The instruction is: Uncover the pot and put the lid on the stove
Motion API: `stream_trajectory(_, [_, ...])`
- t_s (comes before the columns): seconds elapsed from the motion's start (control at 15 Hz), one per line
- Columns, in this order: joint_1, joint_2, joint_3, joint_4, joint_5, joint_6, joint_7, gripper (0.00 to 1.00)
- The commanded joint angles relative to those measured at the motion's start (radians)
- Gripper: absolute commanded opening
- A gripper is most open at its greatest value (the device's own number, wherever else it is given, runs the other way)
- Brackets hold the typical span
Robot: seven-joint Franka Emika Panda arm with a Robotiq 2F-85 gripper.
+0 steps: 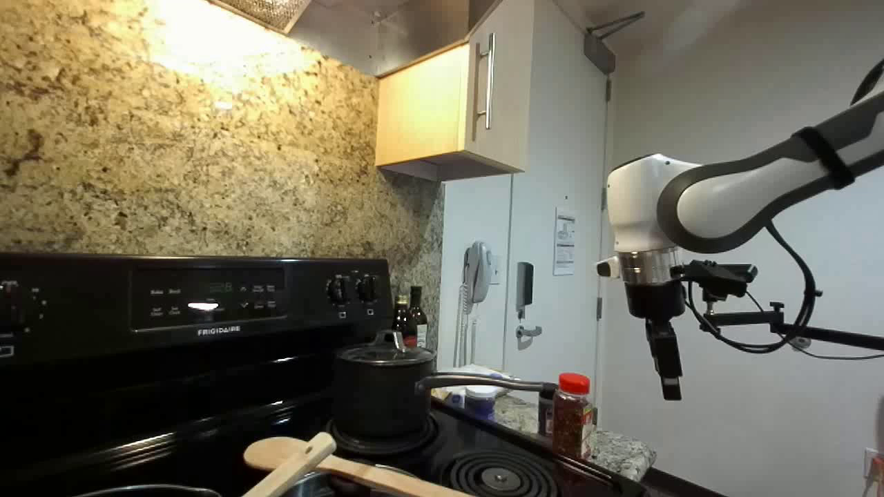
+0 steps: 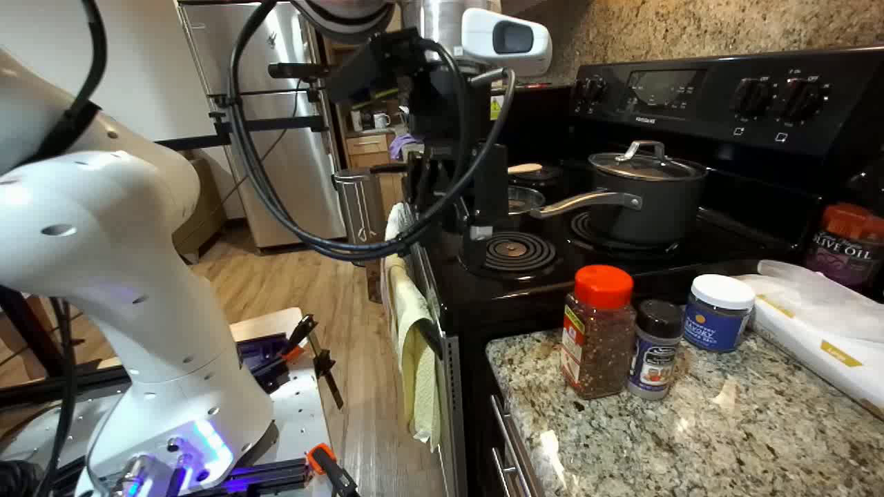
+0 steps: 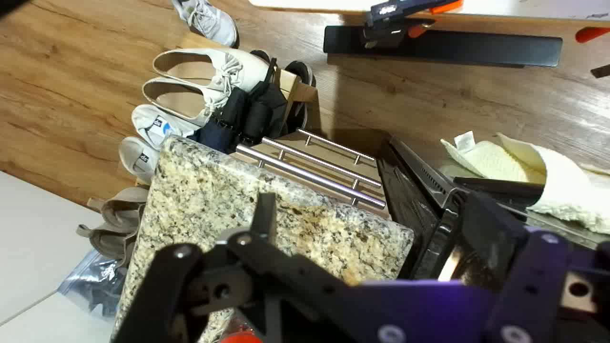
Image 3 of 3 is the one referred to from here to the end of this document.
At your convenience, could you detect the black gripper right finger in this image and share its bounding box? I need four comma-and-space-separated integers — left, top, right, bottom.
445, 189, 610, 343

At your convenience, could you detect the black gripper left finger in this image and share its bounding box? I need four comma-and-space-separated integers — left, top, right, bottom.
113, 193, 359, 343

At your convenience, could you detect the beige slipper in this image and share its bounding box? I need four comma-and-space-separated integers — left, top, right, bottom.
75, 222, 140, 264
86, 185, 153, 229

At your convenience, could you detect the speckled granite countertop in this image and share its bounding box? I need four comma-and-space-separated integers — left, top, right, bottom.
111, 136, 416, 343

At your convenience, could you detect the clear plastic bag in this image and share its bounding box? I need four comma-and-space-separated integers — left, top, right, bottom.
58, 250, 130, 321

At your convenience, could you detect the cream cloth oven mitt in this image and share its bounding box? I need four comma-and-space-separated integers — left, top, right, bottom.
439, 130, 610, 237

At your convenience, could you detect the white sneaker blue mark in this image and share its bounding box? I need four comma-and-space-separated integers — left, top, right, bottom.
117, 136, 162, 187
130, 104, 201, 153

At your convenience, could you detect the cream flat shoe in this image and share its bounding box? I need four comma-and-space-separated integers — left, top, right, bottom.
140, 77, 225, 130
151, 46, 271, 92

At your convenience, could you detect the long black flat bar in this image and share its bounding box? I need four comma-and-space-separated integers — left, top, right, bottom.
321, 23, 565, 71

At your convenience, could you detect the white mesh sneaker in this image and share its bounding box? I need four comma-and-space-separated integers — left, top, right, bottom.
170, 0, 241, 50

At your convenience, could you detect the black orange clamp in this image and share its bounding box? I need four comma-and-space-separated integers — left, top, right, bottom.
363, 0, 465, 50

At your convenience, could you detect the metal wire rack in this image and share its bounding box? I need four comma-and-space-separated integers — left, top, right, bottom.
235, 144, 389, 212

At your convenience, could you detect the steel drawer handle bar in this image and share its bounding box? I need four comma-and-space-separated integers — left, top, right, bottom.
262, 136, 384, 191
292, 128, 378, 168

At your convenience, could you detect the orange clamp handle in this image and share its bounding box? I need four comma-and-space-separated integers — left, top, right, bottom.
574, 25, 610, 46

